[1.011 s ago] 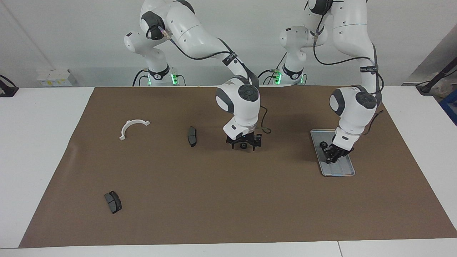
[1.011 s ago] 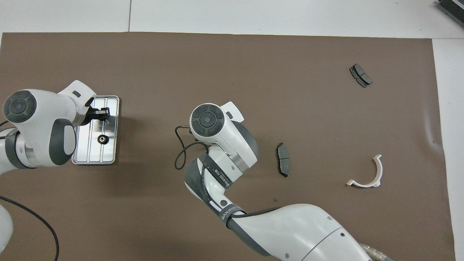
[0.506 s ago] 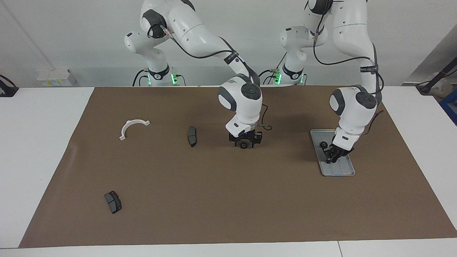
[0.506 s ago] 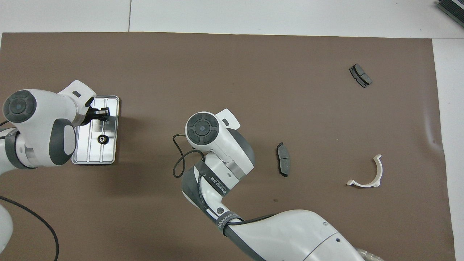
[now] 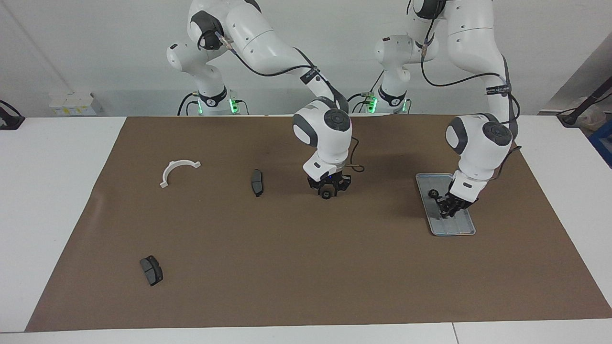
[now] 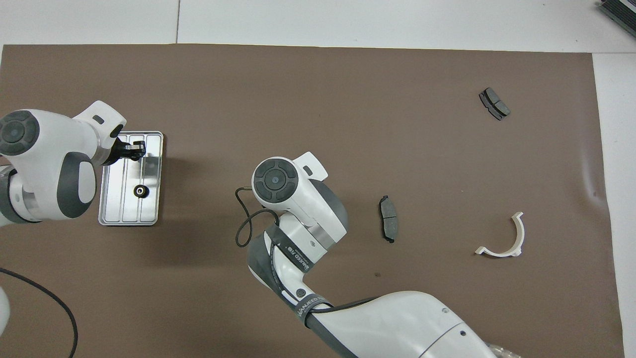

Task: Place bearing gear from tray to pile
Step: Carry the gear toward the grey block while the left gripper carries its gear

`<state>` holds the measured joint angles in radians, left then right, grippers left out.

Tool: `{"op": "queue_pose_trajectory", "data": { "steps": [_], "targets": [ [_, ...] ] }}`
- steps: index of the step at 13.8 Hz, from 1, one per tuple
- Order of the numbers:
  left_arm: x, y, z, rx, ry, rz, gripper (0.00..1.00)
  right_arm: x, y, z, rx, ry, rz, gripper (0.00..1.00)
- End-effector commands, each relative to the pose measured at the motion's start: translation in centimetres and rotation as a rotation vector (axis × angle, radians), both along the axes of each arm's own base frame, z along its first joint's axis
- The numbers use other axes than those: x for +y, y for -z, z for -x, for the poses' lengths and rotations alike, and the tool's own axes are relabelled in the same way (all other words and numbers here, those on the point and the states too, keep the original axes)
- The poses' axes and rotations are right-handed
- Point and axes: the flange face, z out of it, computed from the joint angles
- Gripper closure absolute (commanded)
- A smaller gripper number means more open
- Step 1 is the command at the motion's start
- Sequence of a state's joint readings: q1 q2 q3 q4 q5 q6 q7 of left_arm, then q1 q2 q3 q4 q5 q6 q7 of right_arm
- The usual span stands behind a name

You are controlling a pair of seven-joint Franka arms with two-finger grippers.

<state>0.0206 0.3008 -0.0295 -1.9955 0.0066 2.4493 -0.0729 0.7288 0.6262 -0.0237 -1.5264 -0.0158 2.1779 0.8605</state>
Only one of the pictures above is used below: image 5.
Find silver metal ribbed tray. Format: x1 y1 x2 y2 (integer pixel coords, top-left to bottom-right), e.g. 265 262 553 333
415 173 477 237

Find brown paper table mat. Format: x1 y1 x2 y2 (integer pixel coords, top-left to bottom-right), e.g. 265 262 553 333
25 115 612 333

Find blue plastic crate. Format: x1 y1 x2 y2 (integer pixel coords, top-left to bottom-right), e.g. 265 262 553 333
589 119 612 169

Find clear plastic bag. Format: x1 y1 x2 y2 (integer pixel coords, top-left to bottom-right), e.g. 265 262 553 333
571 96 609 132

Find black slanted stand pole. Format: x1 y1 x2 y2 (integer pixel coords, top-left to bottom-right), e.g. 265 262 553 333
557 75 612 128

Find short grey brake pad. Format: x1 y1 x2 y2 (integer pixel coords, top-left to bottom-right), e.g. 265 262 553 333
139 255 164 287

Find white cardboard boxes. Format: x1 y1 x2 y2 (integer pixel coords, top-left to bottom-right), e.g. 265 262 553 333
49 92 103 117

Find black table clamp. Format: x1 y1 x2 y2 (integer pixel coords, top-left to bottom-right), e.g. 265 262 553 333
0 99 25 130

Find black base power cable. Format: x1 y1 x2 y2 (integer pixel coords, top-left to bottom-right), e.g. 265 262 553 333
177 92 199 117
348 71 386 115

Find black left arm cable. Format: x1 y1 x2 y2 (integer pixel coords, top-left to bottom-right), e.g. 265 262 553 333
420 29 523 182

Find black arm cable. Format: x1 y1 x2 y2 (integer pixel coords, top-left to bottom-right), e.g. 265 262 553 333
420 29 523 182
210 31 365 173

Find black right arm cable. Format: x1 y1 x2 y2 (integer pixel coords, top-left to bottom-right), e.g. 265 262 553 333
210 31 365 173

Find white curved plastic bracket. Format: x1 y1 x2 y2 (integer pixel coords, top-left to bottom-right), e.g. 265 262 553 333
159 160 202 189

